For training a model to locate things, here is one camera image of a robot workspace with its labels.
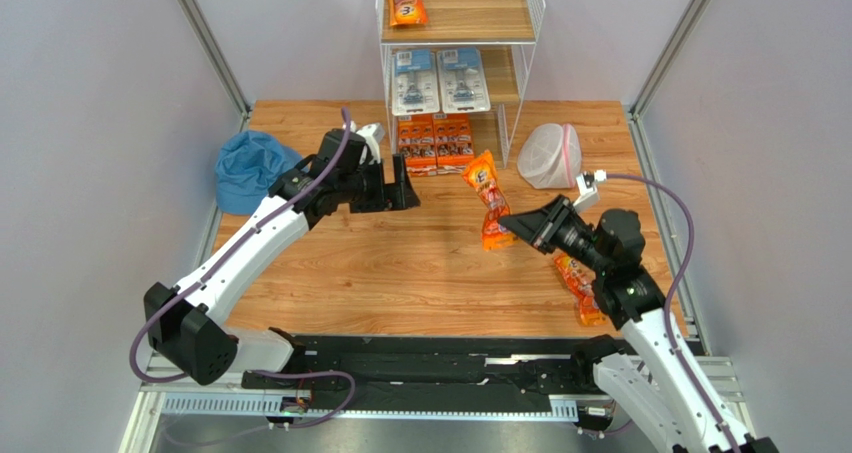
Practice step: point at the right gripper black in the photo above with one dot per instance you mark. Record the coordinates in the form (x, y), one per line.
(555, 226)

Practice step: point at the orange razor box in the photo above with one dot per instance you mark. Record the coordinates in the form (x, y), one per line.
(453, 142)
(416, 143)

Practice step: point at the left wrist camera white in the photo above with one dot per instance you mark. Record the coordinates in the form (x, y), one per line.
(372, 134)

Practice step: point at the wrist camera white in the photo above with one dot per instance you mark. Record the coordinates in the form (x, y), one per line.
(372, 134)
(588, 188)

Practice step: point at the orange razor bag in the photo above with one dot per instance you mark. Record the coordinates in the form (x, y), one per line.
(578, 281)
(481, 175)
(404, 13)

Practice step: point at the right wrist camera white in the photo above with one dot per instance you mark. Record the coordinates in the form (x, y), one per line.
(588, 188)

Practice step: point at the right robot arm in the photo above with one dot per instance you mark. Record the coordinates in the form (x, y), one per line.
(675, 406)

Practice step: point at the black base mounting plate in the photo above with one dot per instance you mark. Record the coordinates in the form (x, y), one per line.
(436, 374)

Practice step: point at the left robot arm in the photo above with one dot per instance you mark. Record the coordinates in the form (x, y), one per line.
(185, 323)

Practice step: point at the white Gillette razor pack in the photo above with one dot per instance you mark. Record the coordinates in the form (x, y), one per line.
(463, 84)

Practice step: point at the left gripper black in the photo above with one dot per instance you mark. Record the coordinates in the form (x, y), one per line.
(402, 199)

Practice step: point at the orange razor bag on shelf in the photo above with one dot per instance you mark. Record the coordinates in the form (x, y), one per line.
(404, 13)

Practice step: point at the white wire shelf rack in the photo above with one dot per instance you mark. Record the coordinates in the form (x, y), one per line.
(506, 32)

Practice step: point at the blue card razor blister pack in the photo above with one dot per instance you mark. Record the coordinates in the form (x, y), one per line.
(414, 87)

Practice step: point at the blue bucket hat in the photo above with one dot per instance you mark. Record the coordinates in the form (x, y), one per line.
(248, 164)

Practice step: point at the aluminium rail frame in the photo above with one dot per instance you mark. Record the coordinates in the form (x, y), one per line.
(601, 417)

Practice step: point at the white mesh laundry bag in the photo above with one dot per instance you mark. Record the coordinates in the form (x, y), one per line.
(551, 157)

